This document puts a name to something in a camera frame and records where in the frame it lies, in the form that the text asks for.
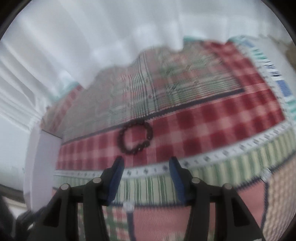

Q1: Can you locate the white cardboard jewelry box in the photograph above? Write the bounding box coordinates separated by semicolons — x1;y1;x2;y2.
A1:
23;124;61;211

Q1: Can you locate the black bead bracelet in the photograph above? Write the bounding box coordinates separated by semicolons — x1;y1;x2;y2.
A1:
117;119;154;156

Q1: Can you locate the patchwork plaid quilt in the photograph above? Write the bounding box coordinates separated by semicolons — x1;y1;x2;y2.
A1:
41;36;295;240

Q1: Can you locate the dark window frame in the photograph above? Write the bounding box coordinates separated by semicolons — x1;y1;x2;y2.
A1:
0;184;25;203

